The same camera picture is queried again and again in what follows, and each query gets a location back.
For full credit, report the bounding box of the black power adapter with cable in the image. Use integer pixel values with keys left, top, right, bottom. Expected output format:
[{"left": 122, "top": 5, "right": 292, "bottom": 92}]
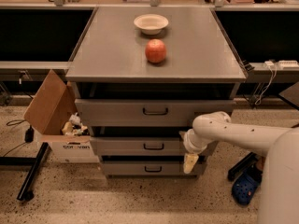
[{"left": 4, "top": 119, "right": 35, "bottom": 157}]

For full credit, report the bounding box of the person's bare leg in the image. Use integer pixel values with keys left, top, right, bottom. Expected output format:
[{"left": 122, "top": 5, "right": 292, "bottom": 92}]
[{"left": 255, "top": 157, "right": 265, "bottom": 171}]

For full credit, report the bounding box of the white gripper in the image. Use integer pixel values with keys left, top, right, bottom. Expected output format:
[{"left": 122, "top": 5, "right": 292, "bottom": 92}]
[{"left": 178, "top": 129, "right": 208, "bottom": 174}]

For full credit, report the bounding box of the black table leg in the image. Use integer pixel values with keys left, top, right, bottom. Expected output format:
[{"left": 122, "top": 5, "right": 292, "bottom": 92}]
[
  {"left": 227, "top": 152, "right": 258, "bottom": 181},
  {"left": 0, "top": 143, "right": 49, "bottom": 202}
]

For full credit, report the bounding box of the grey top drawer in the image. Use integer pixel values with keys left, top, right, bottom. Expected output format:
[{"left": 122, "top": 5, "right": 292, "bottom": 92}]
[{"left": 75, "top": 99, "right": 235, "bottom": 127}]

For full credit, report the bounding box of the black table leg left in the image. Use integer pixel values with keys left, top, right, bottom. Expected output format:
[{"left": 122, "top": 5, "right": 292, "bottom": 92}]
[{"left": 0, "top": 143, "right": 49, "bottom": 202}]

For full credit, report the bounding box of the white bowl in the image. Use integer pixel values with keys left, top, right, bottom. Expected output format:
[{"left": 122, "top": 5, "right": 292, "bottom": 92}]
[{"left": 134, "top": 14, "right": 169, "bottom": 35}]

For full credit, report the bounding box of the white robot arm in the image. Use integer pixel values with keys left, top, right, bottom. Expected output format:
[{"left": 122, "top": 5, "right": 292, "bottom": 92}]
[{"left": 180, "top": 111, "right": 299, "bottom": 224}]

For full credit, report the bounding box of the grey drawer cabinet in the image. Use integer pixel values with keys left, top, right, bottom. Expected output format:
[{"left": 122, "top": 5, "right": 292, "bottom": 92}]
[{"left": 65, "top": 6, "right": 248, "bottom": 179}]

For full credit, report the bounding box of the white power strip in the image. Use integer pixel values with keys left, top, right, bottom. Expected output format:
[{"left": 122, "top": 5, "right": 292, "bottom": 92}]
[{"left": 278, "top": 60, "right": 299, "bottom": 70}]

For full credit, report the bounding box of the grey bottom drawer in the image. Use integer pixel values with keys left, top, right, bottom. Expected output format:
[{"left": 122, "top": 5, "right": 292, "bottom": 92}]
[{"left": 100, "top": 161, "right": 206, "bottom": 176}]

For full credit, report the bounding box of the open cardboard box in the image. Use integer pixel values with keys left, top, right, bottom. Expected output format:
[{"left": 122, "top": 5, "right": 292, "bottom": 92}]
[{"left": 24, "top": 70, "right": 99, "bottom": 163}]

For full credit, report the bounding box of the black table leg right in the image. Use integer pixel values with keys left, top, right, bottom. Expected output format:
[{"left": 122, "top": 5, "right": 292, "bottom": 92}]
[{"left": 227, "top": 152, "right": 258, "bottom": 181}]

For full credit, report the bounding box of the red apple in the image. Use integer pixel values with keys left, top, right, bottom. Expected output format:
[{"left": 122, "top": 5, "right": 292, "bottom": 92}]
[{"left": 145, "top": 39, "right": 166, "bottom": 63}]

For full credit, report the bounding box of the blue clog shoe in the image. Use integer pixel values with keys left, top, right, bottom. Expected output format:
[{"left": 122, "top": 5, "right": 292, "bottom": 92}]
[{"left": 232, "top": 168, "right": 263, "bottom": 206}]

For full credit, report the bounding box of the grey drawer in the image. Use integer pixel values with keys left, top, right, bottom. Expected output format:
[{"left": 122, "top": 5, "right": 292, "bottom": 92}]
[
  {"left": 100, "top": 161, "right": 206, "bottom": 176},
  {"left": 90, "top": 137, "right": 187, "bottom": 156},
  {"left": 75, "top": 99, "right": 235, "bottom": 127}
]

